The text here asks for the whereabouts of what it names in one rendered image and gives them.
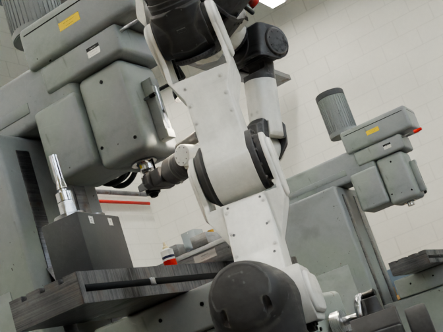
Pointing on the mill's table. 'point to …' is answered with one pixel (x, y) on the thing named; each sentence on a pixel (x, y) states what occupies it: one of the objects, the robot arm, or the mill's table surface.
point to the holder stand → (86, 243)
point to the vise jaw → (204, 239)
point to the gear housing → (97, 56)
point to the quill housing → (122, 116)
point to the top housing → (73, 27)
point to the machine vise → (204, 253)
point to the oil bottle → (168, 257)
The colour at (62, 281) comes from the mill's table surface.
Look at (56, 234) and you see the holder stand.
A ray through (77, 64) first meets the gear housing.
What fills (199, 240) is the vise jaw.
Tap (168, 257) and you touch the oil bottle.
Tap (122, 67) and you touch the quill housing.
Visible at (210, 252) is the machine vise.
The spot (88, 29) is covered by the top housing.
